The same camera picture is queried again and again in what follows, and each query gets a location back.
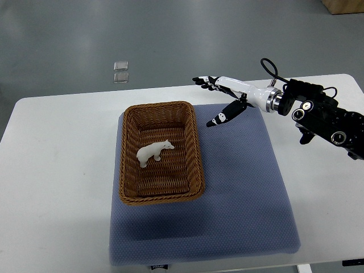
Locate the black table control panel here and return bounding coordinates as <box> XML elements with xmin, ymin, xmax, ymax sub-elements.
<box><xmin>342</xmin><ymin>258</ymin><xmax>364</xmax><ymax>267</ymax></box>

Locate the wooden box corner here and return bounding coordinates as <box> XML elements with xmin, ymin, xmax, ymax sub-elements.
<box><xmin>321</xmin><ymin>0</ymin><xmax>364</xmax><ymax>15</ymax></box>

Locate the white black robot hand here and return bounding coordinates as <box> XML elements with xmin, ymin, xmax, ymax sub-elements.
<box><xmin>192</xmin><ymin>76</ymin><xmax>283</xmax><ymax>127</ymax></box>

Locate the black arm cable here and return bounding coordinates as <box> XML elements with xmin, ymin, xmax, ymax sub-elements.
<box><xmin>260</xmin><ymin>57</ymin><xmax>291</xmax><ymax>86</ymax></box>

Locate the white bear figurine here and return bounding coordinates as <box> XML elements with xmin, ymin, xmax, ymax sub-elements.
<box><xmin>136</xmin><ymin>140</ymin><xmax>175</xmax><ymax>168</ymax></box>

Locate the metal floor plate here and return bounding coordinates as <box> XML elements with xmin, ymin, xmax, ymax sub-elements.
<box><xmin>113</xmin><ymin>72</ymin><xmax>129</xmax><ymax>84</ymax></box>
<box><xmin>113</xmin><ymin>61</ymin><xmax>129</xmax><ymax>71</ymax></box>

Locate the lower metal floor plate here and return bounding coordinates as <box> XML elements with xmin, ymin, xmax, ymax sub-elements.
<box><xmin>113</xmin><ymin>72</ymin><xmax>129</xmax><ymax>84</ymax></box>

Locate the white table leg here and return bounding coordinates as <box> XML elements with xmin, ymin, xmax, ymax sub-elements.
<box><xmin>296</xmin><ymin>264</ymin><xmax>313</xmax><ymax>273</ymax></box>

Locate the blue textured mat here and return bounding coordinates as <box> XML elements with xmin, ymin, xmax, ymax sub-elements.
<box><xmin>109</xmin><ymin>104</ymin><xmax>300</xmax><ymax>266</ymax></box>

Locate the upper metal floor plate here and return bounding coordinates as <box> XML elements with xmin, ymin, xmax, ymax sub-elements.
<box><xmin>113</xmin><ymin>61</ymin><xmax>129</xmax><ymax>71</ymax></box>

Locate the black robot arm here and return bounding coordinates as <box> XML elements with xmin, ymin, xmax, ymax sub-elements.
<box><xmin>276</xmin><ymin>79</ymin><xmax>363</xmax><ymax>160</ymax></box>

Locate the brown wicker basket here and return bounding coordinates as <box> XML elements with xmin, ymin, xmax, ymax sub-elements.
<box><xmin>118</xmin><ymin>101</ymin><xmax>205</xmax><ymax>205</ymax></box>

